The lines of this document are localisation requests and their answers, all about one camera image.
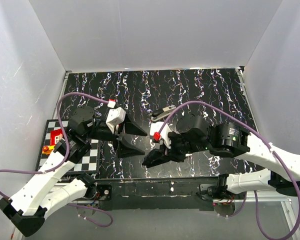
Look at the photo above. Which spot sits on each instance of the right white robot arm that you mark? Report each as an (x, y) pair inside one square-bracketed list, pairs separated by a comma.
[(228, 140)]

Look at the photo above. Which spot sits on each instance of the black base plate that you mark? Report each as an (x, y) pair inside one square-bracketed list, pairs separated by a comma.
[(156, 193)]

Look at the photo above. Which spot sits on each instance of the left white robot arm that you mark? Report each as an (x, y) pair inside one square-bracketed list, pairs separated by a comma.
[(30, 206)]

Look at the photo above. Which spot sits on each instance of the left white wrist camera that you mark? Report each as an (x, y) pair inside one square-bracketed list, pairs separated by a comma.
[(116, 115)]

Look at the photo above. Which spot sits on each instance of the black white checkerboard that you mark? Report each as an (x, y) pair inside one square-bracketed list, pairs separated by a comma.
[(89, 163)]

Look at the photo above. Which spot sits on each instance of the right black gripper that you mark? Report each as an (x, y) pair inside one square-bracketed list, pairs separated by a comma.
[(172, 155)]

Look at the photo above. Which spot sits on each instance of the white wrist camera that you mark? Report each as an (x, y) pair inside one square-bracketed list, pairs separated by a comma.
[(116, 115), (159, 133)]

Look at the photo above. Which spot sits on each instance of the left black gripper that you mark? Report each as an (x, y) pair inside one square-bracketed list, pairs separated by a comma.
[(124, 149)]

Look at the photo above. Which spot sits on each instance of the orange toy car base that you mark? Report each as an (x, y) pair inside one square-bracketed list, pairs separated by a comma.
[(47, 149)]

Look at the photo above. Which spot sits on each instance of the red toy house block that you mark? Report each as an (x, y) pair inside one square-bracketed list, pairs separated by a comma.
[(55, 136)]

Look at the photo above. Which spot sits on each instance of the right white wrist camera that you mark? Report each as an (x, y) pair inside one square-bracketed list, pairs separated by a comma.
[(159, 133)]

